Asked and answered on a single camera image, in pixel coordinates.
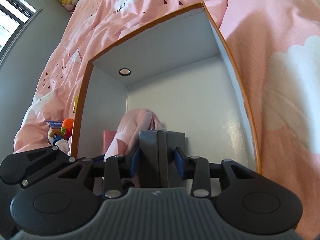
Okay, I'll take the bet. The orange knitted toy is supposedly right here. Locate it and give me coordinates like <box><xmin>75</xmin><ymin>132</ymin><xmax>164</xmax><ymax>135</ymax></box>
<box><xmin>60</xmin><ymin>118</ymin><xmax>75</xmax><ymax>140</ymax></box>

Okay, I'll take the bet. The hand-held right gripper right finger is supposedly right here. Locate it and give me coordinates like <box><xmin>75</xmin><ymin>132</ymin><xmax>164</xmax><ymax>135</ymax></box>
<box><xmin>174</xmin><ymin>146</ymin><xmax>259</xmax><ymax>197</ymax></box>

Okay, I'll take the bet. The pink printed duvet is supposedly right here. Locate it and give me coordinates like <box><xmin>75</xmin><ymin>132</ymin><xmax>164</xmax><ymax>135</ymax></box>
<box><xmin>14</xmin><ymin>0</ymin><xmax>320</xmax><ymax>240</ymax></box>

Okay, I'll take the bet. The pink cloth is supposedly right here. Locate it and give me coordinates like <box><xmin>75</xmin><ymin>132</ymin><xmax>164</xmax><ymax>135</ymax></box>
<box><xmin>104</xmin><ymin>108</ymin><xmax>164</xmax><ymax>188</ymax></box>

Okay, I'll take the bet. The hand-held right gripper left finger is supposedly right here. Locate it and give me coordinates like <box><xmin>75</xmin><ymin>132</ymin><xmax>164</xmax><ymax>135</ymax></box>
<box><xmin>57</xmin><ymin>146</ymin><xmax>141</xmax><ymax>198</ymax></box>

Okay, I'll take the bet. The dark grey box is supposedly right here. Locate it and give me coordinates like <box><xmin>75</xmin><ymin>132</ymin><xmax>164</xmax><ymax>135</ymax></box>
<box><xmin>139</xmin><ymin>130</ymin><xmax>186</xmax><ymax>188</ymax></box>

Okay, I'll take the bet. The window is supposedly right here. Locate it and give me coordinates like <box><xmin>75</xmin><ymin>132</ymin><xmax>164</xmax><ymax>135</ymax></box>
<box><xmin>0</xmin><ymin>0</ymin><xmax>42</xmax><ymax>63</ymax></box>

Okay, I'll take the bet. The orange cardboard box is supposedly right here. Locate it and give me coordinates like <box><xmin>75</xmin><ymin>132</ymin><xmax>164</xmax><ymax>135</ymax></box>
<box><xmin>70</xmin><ymin>1</ymin><xmax>263</xmax><ymax>188</ymax></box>

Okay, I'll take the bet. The teddy bear in white shirt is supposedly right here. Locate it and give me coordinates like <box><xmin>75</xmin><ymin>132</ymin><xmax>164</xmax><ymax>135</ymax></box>
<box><xmin>47</xmin><ymin>128</ymin><xmax>71</xmax><ymax>154</ymax></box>

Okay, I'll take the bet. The pink snap wallet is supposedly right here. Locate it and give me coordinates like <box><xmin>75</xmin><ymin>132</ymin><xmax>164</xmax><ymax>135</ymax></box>
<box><xmin>102</xmin><ymin>130</ymin><xmax>118</xmax><ymax>155</ymax></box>

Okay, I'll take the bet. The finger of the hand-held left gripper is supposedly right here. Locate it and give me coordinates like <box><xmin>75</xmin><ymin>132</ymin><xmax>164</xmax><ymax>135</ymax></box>
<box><xmin>21</xmin><ymin>145</ymin><xmax>76</xmax><ymax>188</ymax></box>

